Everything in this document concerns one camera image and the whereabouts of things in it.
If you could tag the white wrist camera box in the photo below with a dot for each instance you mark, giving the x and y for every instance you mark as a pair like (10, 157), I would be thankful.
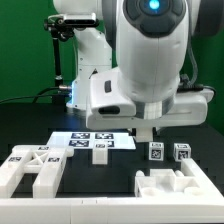
(106, 98)

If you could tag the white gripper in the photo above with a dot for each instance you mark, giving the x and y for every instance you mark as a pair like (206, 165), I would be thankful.
(189, 108)

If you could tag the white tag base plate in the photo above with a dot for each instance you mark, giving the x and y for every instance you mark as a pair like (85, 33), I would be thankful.
(85, 140)

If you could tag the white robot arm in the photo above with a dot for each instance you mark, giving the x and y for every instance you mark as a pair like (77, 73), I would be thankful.
(151, 39)

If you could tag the white chair back frame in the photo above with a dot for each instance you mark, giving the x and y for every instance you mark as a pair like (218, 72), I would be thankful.
(47, 162)

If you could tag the white U-shaped fence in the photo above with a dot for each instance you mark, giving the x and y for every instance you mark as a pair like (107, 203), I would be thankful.
(205, 209)

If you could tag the white chair seat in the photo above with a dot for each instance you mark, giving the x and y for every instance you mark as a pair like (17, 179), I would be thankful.
(166, 182)

